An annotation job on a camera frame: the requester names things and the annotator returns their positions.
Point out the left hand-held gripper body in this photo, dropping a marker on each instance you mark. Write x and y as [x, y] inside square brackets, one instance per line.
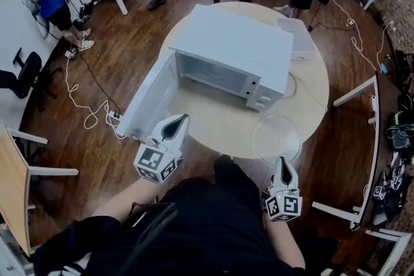
[152, 165]

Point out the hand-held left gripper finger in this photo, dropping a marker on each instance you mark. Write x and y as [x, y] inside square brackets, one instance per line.
[179, 142]
[156, 132]

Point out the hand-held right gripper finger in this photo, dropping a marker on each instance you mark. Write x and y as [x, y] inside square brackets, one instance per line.
[275, 182]
[293, 182]

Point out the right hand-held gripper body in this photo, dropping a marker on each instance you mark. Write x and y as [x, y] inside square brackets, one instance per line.
[284, 207]

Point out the round glass turntable plate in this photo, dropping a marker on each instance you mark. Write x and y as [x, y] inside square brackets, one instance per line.
[275, 135]

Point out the white microwave oven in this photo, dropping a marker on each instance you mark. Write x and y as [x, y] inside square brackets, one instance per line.
[233, 38]

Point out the person's right forearm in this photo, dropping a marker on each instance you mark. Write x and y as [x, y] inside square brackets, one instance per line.
[284, 242]

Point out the person's left forearm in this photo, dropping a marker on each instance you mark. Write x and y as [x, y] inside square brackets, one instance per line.
[129, 197]

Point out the white power strip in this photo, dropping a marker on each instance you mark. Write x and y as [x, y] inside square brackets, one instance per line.
[115, 115]

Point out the person's black clothing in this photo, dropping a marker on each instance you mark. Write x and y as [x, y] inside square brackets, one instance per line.
[210, 219]

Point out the pile of spare hand-held grippers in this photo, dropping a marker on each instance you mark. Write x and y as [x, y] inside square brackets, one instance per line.
[388, 194]

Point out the dark desk with white legs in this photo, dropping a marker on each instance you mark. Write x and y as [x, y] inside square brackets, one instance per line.
[354, 92]

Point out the black backpack with green trim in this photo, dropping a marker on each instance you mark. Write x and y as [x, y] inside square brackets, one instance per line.
[401, 132]

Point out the black office chair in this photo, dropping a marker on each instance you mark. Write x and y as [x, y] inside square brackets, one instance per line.
[29, 74]

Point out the white storage box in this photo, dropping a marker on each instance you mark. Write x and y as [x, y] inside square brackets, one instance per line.
[299, 38]

